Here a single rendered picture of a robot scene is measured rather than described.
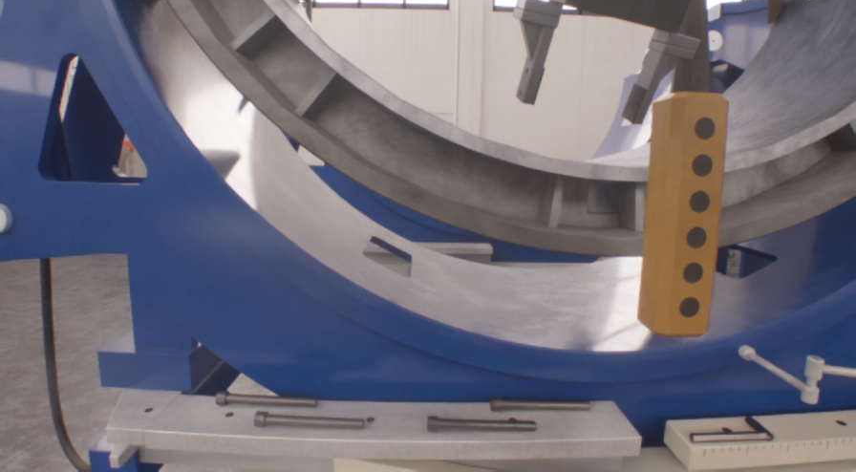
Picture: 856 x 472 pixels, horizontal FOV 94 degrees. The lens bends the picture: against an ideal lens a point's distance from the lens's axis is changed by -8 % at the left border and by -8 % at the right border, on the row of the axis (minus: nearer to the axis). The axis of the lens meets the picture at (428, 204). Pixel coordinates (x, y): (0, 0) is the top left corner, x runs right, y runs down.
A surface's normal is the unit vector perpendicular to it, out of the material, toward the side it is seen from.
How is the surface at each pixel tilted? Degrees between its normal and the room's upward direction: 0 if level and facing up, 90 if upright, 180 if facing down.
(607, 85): 90
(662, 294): 90
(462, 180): 90
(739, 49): 90
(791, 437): 0
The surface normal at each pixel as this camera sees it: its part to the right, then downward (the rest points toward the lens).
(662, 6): 0.11, 0.50
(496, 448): 0.02, 0.11
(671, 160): -0.69, 0.07
